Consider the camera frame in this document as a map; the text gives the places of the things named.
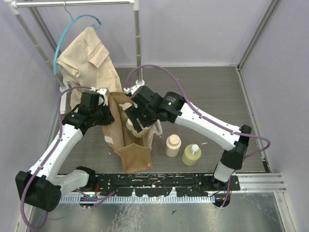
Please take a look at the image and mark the white clothes rack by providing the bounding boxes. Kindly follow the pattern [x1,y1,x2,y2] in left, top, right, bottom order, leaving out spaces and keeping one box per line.
[0,0,146,115]

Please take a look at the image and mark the beige shirt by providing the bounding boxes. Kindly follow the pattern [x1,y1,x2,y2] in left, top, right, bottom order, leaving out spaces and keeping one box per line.
[56,27,123,109]

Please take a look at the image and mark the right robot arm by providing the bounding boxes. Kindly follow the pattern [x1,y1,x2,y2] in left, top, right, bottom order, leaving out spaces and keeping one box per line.
[124,85,252,190]

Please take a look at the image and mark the white cable tray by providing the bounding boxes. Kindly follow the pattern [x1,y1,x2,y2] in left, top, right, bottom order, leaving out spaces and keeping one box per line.
[60,194,215,204]

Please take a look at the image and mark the teal clothes hanger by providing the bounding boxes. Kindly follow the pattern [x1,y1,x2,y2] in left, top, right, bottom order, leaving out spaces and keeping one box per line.
[53,14,102,75]

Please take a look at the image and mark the green pump bottle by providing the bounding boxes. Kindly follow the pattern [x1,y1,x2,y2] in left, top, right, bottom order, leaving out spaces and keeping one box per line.
[119,102,132,125]
[182,144,201,166]

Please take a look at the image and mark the green bottle beige cap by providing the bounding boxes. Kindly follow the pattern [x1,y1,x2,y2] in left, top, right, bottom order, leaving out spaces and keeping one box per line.
[126,119,136,135]

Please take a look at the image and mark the brown canvas bag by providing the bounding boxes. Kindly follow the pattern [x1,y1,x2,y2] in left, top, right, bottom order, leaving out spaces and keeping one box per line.
[102,92,163,174]

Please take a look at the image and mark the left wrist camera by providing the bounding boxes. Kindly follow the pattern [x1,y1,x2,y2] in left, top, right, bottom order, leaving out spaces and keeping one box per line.
[90,87,110,106]

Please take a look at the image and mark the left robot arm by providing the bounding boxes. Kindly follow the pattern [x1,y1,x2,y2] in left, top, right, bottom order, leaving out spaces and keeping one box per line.
[15,88,115,212]

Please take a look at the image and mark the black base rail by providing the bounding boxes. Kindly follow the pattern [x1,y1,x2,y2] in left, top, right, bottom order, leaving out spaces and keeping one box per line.
[79,173,227,197]

